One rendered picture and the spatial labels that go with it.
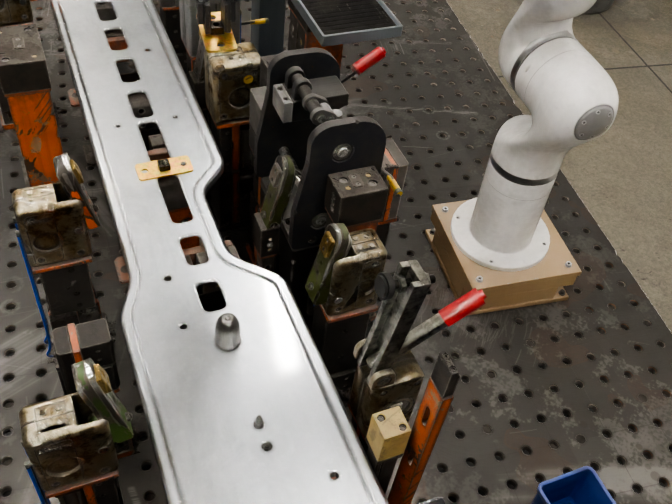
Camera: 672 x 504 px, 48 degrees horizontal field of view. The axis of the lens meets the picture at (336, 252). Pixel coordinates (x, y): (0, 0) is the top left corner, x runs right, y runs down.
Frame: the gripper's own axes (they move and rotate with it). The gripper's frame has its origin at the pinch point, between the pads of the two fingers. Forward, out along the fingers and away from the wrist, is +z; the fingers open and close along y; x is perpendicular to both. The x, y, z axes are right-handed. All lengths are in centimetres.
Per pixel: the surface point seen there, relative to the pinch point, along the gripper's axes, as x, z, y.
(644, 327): 20, 61, -77
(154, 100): -24.3, 30.8, 6.7
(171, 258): 11.8, 30.0, 8.8
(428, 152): -37, 63, -55
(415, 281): 38.5, 8.2, -13.4
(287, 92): -2.6, 14.8, -10.3
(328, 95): -0.9, 14.8, -15.8
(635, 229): -59, 133, -157
